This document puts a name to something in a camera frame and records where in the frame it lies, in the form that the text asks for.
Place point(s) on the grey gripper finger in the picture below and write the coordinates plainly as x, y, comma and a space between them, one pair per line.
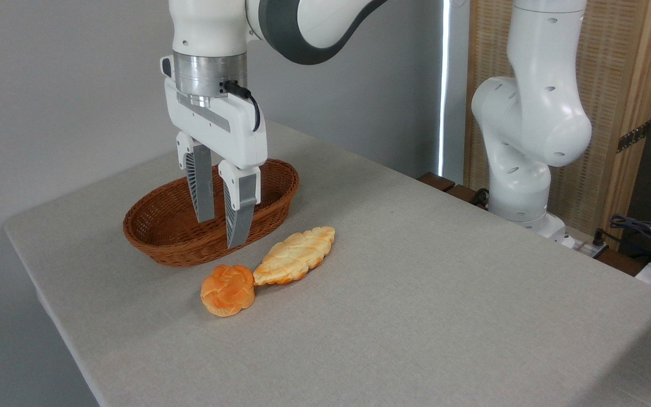
201, 186
239, 209

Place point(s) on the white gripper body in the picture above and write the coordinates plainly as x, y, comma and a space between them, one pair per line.
218, 127

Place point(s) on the round orange braided bread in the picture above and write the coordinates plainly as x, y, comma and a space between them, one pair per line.
227, 291

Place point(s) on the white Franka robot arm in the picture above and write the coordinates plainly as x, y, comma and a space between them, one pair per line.
529, 113

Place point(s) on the brown wicker oval basket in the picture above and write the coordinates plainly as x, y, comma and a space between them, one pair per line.
156, 237

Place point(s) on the long pale leaf-shaped bread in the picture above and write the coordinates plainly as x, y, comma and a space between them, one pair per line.
294, 255

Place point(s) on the dark brown wooden slat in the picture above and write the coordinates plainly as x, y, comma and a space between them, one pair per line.
464, 195
436, 181

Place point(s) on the wooden rattan folding screen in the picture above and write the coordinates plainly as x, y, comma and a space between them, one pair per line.
613, 85

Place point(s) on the dark metal screen hinge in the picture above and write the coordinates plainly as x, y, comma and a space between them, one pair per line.
633, 137

